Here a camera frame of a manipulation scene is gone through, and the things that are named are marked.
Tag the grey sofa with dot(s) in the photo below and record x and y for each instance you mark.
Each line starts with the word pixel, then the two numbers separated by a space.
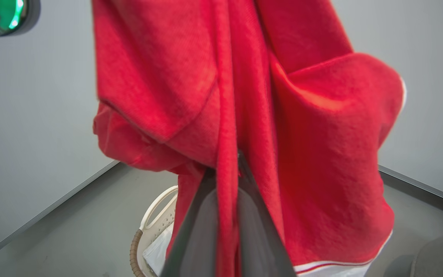
pixel 442 254

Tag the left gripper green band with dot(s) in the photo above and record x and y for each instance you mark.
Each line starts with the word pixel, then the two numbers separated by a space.
pixel 2 15

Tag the white cloth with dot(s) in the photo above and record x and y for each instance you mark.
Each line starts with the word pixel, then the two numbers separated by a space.
pixel 158 252

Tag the cream plastic laundry basket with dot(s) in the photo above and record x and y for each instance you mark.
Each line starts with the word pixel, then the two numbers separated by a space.
pixel 156 227

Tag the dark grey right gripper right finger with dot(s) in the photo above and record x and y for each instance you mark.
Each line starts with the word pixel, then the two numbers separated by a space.
pixel 258 234

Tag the red knit garment white trim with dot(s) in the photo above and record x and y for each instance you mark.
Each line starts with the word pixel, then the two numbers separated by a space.
pixel 313 154

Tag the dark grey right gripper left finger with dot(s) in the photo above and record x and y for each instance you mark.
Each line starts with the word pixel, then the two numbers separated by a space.
pixel 198 234

